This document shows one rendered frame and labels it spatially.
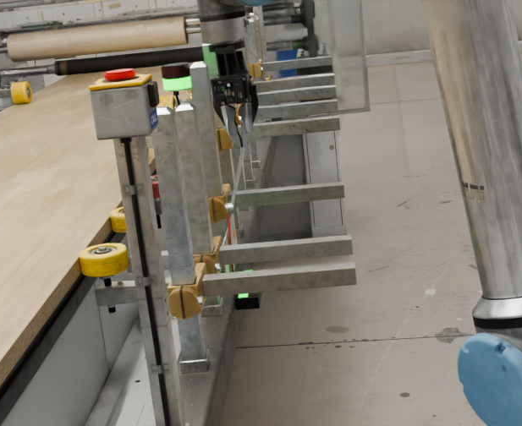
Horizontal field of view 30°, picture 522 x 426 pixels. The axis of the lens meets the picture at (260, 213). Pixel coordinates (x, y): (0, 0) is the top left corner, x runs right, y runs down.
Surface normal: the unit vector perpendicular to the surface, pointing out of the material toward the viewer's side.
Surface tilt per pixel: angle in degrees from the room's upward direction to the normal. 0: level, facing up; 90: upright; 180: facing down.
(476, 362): 95
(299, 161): 90
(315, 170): 90
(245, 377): 0
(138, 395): 0
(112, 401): 0
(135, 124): 90
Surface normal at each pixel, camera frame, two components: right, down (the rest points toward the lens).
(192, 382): -0.11, -0.96
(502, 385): -0.84, 0.30
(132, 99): -0.06, 0.27
